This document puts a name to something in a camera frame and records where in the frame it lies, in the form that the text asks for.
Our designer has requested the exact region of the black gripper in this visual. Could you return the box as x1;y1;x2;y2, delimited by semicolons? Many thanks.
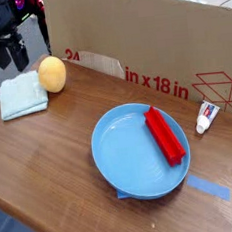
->
0;27;29;72

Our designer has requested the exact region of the light blue cloth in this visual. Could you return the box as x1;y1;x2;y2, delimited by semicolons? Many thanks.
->
0;70;48;121

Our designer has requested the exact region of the small toothpaste tube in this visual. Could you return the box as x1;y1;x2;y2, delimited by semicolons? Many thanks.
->
196;100;220;134

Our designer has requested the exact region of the black computer tower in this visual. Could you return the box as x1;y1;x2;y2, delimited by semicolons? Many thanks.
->
9;0;51;53

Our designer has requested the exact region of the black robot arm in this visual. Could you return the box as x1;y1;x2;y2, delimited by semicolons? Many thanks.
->
0;0;29;72

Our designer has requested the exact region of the red plastic block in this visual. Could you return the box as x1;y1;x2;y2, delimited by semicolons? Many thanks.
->
144;106;186;167

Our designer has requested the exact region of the blue plate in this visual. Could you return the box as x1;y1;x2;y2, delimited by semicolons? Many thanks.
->
91;103;191;200

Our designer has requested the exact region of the cardboard box wall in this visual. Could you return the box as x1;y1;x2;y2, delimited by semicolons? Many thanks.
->
44;0;232;113

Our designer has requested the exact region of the yellow ball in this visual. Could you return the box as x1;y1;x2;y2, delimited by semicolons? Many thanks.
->
38;56;67;93

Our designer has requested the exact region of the blue tape strip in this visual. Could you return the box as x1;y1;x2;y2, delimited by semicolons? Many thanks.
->
187;175;231;201

